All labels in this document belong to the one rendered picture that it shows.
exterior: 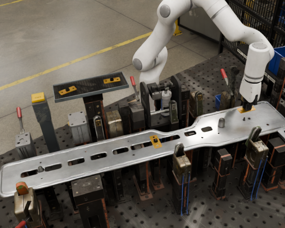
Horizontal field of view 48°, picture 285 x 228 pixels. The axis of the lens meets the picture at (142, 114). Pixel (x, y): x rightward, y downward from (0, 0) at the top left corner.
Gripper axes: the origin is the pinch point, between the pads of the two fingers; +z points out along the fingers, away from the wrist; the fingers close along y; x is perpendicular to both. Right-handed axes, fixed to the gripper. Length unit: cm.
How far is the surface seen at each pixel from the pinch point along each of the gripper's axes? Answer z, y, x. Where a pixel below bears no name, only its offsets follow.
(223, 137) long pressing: 9.2, 7.8, -15.6
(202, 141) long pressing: 9.2, 7.2, -26.2
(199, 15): 68, -258, 100
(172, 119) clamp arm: 8.3, -11.9, -33.7
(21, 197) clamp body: 3, 17, -106
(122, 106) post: 0, -19, -57
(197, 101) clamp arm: 2.9, -14.8, -18.9
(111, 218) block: 39, 14, -75
